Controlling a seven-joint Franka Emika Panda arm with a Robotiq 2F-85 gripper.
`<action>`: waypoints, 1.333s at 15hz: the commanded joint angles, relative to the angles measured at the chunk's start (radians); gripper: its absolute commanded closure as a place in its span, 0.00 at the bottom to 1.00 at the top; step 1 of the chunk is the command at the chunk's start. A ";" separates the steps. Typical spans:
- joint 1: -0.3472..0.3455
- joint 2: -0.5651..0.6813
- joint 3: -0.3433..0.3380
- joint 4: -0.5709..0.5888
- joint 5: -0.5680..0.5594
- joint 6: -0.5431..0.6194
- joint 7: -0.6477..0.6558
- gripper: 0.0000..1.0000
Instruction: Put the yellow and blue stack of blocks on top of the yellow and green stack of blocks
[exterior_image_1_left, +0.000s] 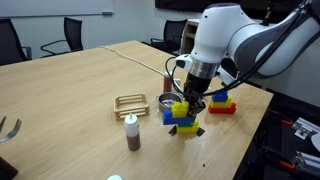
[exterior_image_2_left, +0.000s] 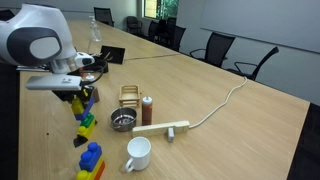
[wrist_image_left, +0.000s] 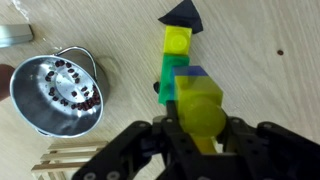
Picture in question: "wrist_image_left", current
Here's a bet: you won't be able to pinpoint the small wooden slat crate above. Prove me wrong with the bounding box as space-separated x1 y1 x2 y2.
30 140 109 180

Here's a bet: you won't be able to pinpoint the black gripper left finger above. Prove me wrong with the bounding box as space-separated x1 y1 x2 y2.
71 99 201 180

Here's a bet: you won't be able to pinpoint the yellow and blue block stack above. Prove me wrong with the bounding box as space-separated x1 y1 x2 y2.
171 65 228 154

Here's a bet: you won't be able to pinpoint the dark blue triangular piece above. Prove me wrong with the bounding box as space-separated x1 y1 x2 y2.
157 0 204 35

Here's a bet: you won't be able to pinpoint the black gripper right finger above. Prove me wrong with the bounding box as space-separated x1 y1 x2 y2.
219 116 320 180

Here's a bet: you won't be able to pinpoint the small steel pot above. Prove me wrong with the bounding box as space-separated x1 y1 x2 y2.
9 45 110 138

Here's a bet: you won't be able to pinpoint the dark red beans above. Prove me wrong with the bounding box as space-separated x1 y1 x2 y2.
44 59 102 112

